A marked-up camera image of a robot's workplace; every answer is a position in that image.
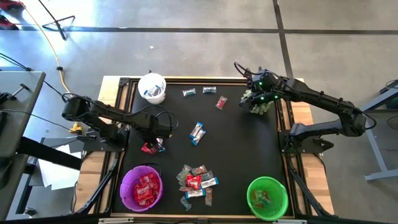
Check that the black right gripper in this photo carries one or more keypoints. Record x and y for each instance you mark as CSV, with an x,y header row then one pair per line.
x,y
267,98

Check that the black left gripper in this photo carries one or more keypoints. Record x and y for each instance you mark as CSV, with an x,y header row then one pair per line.
x,y
157,127

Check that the white blue Hershey's bar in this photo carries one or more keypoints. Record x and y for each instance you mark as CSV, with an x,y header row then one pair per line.
x,y
196,130
199,137
155,91
195,193
161,147
209,182
145,92

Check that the orange candy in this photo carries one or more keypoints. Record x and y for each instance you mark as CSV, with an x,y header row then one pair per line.
x,y
254,195
209,197

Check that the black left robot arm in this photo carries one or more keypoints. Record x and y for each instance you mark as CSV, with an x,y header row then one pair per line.
x,y
102,113

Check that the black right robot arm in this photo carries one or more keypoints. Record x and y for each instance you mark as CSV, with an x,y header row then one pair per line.
x,y
311,93

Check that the green candy in clear wrapper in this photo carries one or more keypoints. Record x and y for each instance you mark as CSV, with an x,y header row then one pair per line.
x,y
184,172

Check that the teal candy in clear wrapper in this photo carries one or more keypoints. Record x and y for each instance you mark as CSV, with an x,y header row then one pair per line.
x,y
189,92
209,90
206,175
186,203

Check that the artificial succulent in pot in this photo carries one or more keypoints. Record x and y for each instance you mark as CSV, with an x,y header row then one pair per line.
x,y
262,109

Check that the black textured table mat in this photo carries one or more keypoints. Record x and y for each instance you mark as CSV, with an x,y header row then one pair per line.
x,y
242,149

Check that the purple plastic bucket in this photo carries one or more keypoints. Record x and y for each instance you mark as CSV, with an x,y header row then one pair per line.
x,y
127,186

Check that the white plastic bucket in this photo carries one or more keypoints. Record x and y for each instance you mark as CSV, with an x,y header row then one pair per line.
x,y
149,81

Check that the yellow clamp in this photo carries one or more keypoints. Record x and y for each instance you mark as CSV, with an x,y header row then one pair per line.
x,y
76,128

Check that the green plastic bucket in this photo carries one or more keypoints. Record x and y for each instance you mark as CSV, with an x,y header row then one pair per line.
x,y
278,199

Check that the white paper sheets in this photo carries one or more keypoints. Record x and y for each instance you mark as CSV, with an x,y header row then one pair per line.
x,y
57,177

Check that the black desk beam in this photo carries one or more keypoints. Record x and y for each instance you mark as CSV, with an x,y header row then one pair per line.
x,y
46,152

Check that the grey desk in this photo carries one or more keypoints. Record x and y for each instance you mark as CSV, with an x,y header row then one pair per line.
x,y
18,124

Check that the black tool on desk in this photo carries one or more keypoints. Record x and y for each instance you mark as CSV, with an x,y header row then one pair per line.
x,y
18,90

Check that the black tripod stand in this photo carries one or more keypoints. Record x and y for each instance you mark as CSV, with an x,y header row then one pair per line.
x,y
57,23

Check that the red shoe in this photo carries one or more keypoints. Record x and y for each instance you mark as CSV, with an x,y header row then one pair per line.
x,y
11,3
7,23

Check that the silver metal bracket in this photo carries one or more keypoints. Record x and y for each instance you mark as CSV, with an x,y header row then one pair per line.
x,y
289,221
115,220

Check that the grey table frame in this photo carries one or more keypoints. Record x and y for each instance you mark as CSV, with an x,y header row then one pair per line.
x,y
373,143

